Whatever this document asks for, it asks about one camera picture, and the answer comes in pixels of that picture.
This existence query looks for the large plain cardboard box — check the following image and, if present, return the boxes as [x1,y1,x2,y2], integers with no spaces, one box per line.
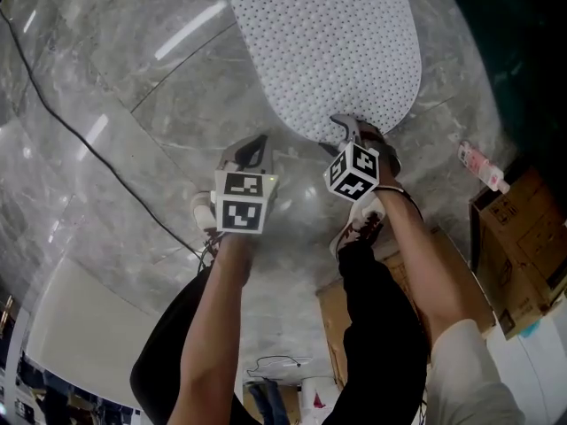
[315,224,496,391]

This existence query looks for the person's grey shirt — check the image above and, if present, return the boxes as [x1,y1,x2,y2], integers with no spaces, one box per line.
[423,318,529,425]

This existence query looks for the person's left forearm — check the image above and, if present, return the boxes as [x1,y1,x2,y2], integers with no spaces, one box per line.
[167,231,263,425]

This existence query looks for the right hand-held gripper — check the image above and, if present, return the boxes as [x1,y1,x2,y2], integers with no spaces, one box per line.
[317,113,382,202]

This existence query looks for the pink bottle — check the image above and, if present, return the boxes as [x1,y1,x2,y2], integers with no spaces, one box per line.
[457,140,511,193]

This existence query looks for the person's shoe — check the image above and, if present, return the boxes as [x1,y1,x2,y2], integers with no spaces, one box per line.
[190,190,223,239]
[329,189,387,261]

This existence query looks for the long black floor cable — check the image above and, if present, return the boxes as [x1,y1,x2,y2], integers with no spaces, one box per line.
[0,8,212,259]

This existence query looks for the person's right trouser leg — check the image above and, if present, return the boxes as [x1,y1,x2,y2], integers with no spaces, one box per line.
[337,240,431,425]

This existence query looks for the person's left shoe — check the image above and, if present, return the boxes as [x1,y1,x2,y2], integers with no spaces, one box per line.
[190,190,223,239]

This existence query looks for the cardboard box with green print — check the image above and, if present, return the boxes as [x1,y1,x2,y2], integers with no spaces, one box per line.
[468,165,567,341]

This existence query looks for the person's right shoe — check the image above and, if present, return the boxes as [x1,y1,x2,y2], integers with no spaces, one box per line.
[329,189,387,261]

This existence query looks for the person's trouser leg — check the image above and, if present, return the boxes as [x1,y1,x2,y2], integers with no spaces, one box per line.
[128,265,262,425]
[337,240,431,425]

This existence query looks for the person's right forearm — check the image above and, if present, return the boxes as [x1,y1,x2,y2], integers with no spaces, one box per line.
[375,187,483,356]

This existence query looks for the person's right hand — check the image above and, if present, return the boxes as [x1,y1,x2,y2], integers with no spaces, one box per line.
[356,120,403,190]

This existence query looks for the person's left trouser leg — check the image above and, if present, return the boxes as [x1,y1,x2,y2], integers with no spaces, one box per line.
[128,265,262,425]

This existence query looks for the white chair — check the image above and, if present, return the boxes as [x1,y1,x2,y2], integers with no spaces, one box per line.
[24,254,166,411]

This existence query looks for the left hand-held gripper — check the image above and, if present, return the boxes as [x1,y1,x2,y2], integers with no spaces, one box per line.
[214,134,281,236]

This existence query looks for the white perforated bath mat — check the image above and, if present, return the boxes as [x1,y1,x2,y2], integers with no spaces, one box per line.
[218,0,423,144]

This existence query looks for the thin black looped cable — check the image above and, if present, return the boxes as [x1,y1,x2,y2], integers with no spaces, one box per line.
[245,354,315,381]

